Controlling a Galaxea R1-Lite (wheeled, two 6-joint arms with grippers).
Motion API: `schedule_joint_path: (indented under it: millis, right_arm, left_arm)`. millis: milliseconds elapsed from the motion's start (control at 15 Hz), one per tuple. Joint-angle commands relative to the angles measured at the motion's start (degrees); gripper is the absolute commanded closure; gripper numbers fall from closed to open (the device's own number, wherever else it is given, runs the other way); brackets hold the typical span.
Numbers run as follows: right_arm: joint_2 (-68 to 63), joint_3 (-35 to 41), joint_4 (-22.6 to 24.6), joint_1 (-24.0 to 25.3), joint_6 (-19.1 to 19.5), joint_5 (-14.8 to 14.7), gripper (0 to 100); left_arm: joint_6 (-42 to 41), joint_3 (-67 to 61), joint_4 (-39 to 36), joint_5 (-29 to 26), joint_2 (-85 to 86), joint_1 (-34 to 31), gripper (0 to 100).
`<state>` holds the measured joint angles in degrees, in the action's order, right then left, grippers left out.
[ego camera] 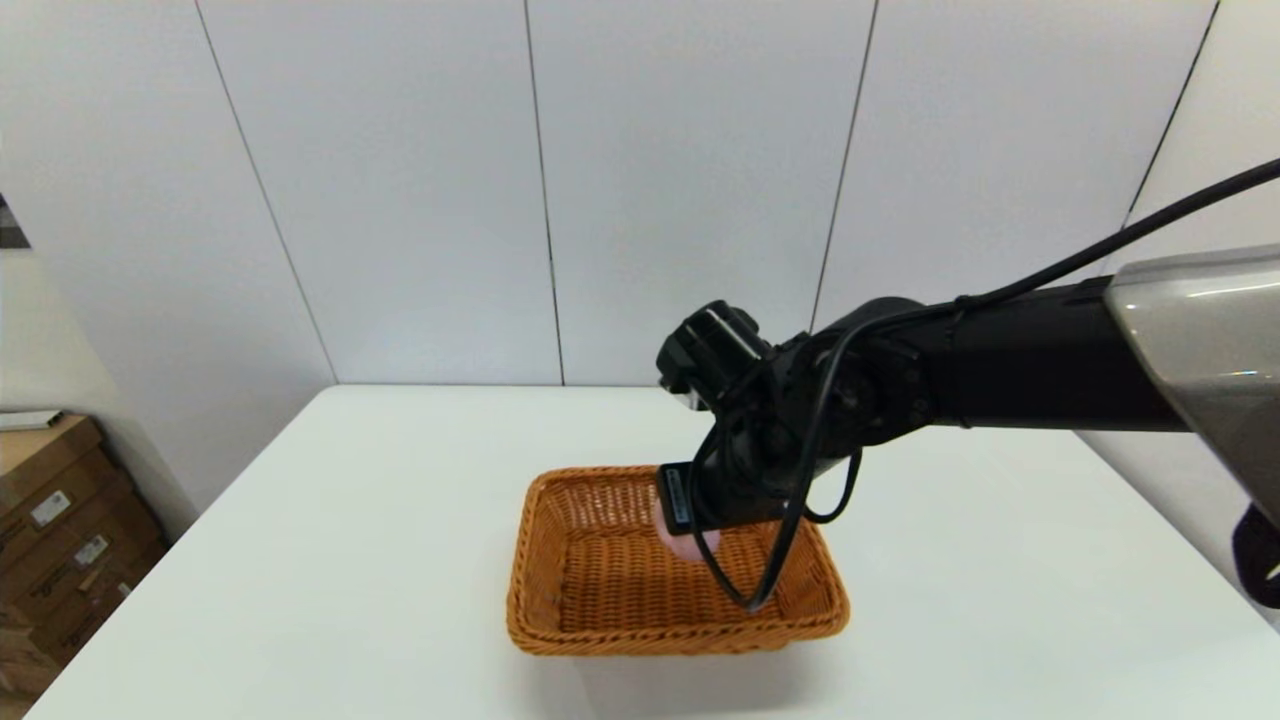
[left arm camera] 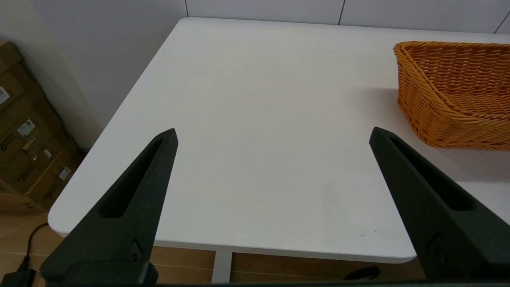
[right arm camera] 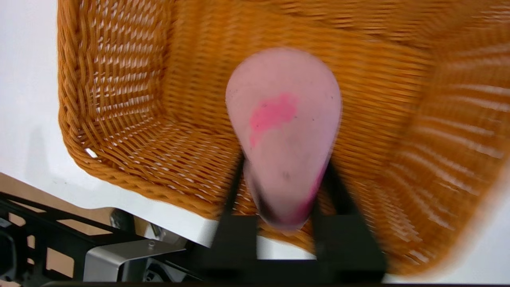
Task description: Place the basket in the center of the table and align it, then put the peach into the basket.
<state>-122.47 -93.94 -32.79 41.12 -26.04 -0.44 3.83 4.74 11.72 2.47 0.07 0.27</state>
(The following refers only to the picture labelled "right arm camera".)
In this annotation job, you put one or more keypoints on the brown wicker basket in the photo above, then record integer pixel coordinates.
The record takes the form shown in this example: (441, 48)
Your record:
(191, 99)

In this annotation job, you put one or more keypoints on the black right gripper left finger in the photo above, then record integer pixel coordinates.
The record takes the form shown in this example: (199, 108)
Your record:
(233, 247)

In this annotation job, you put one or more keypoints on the grey metal bracket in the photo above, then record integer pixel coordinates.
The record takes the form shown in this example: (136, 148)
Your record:
(119, 257)

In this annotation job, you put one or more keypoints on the pink peach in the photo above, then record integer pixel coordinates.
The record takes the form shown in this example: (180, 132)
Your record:
(285, 139)

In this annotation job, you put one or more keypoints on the black metal base frame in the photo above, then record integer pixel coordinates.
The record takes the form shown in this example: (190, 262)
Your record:
(48, 235)

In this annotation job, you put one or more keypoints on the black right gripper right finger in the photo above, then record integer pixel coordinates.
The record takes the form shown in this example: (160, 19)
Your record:
(346, 251)

